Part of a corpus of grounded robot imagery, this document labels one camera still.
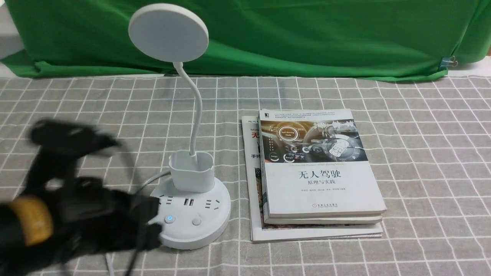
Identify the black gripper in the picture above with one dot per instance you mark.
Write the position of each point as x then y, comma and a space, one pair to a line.
69, 216

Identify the white desk lamp with socket base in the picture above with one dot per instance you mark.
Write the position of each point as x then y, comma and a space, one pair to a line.
195, 205

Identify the blue binder clip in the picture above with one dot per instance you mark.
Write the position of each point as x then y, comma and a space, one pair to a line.
448, 62

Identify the magazine under books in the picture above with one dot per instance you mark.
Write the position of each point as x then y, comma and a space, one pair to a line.
261, 232

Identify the white self-driving textbook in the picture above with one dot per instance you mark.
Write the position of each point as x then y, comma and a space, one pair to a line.
314, 165

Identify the grey checked tablecloth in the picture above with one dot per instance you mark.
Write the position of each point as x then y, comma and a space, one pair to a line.
428, 145

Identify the green backdrop cloth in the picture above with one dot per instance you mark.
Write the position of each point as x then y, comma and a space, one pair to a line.
389, 40

